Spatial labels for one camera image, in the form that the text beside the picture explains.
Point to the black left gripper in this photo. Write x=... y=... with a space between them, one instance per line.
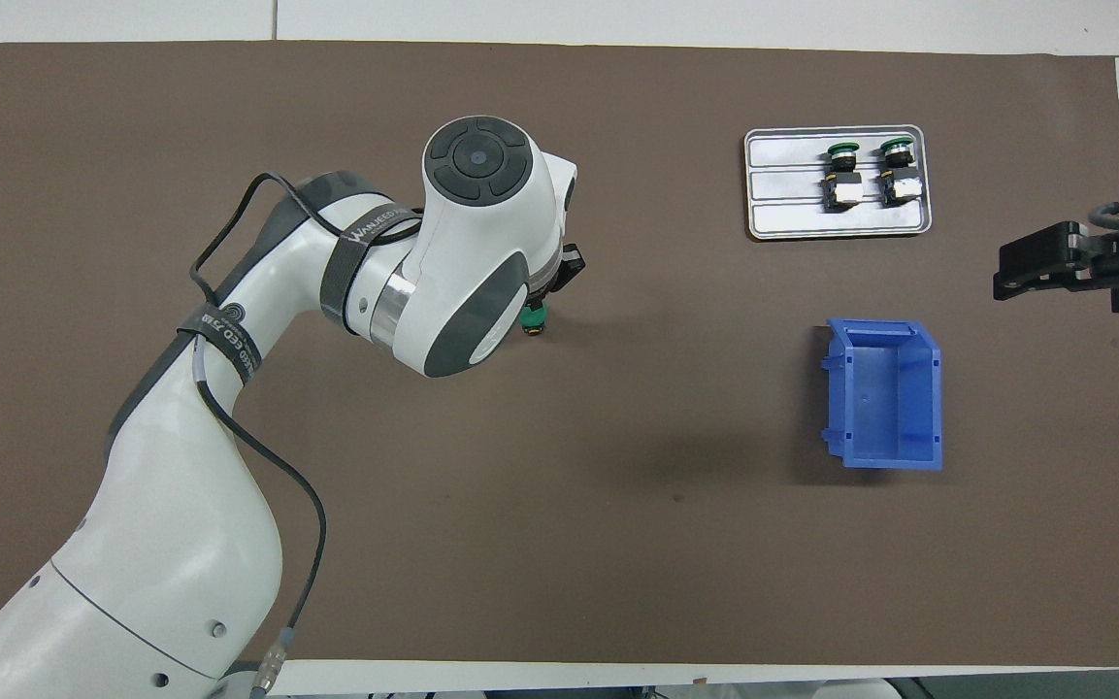
x=571 y=264

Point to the green push button switch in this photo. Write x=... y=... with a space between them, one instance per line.
x=535 y=316
x=842 y=189
x=899 y=184

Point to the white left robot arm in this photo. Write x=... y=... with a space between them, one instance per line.
x=181 y=534

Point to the grey metal tray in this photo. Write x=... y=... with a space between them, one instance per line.
x=792 y=218

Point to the blue plastic storage bin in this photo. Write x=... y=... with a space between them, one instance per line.
x=884 y=398

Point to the brown paper table mat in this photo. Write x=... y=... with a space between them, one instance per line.
x=666 y=563

